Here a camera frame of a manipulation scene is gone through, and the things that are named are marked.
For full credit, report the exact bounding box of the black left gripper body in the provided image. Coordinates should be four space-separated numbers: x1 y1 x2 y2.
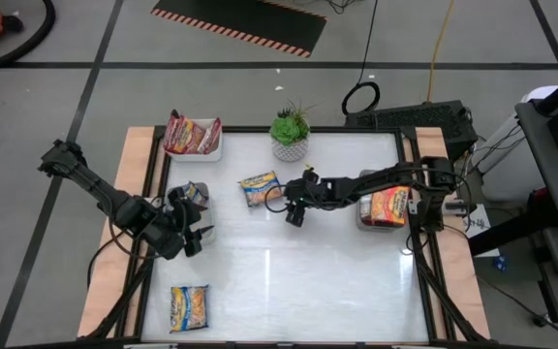
150 212 198 261

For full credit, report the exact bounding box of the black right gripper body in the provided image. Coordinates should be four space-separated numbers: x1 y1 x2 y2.
286 177 328 208

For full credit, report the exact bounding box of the blue soy sauce ramen pack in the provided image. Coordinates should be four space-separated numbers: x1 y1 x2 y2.
181 181 211 208
169 284 210 334
237 170 286 208

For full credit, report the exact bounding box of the clear plastic bin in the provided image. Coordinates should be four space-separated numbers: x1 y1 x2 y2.
165 181 218 245

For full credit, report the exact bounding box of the red roast beef ramen pack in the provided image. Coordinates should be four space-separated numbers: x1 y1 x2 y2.
163 109 183 154
196 116 223 155
176 115 207 155

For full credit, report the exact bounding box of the grey translucent plastic bin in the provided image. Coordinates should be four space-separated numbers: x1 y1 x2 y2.
355 169 414 233

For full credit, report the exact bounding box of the succulent plant in patterned pot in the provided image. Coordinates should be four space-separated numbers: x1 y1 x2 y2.
268 96 315 164

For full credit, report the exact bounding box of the white plastic bin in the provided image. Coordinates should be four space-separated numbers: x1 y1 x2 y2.
164 118 224 164

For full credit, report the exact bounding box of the light wooden side board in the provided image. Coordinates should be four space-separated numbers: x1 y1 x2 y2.
413 126 492 340
77 126 164 339

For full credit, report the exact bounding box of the black computer case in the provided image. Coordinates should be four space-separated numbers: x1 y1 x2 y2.
344 100 479 164

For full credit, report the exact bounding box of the grey adapter box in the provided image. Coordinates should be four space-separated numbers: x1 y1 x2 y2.
446 200 469 218

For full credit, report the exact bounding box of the black hazard-striped floor mat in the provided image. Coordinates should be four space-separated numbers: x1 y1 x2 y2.
150 0 328 59

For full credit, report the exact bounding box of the white paper sheet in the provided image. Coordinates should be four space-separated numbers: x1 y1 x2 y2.
462 214 502 259

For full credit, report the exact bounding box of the white computer tower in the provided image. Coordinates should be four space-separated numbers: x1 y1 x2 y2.
472 111 527 176

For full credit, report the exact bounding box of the black desk leg beam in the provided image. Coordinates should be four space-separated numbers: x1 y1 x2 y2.
467 191 558 258

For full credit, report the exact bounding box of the black metal table frame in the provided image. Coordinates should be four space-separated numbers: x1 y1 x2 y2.
82 124 486 349

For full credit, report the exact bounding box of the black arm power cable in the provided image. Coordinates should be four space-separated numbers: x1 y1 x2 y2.
86 232 125 291

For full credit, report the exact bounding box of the black cable with loop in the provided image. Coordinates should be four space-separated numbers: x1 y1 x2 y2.
340 0 381 117

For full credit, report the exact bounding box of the yellow hanging cable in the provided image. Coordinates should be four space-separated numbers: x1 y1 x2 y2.
425 0 456 104

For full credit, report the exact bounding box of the black vacuum hose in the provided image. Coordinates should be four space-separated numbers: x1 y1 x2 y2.
0 0 56 75

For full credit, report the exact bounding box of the black floor cable with plug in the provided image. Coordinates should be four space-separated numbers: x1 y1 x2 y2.
475 273 558 346

